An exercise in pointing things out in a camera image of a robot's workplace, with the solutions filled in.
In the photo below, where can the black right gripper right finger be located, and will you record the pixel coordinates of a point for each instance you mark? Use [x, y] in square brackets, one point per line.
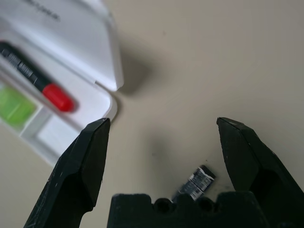
[259, 171]

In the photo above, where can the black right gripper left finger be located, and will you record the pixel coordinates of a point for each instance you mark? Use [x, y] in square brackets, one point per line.
[76, 171]

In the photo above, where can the small black eraser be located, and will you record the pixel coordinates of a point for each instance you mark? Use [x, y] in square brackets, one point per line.
[198, 183]

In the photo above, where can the black marker with red cap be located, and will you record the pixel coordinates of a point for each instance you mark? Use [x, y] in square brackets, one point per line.
[55, 96]

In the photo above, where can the green capped highlighter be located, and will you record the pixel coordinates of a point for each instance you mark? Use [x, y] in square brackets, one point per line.
[14, 107]

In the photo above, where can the white plastic pencil case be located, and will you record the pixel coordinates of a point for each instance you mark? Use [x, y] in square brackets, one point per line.
[78, 35]

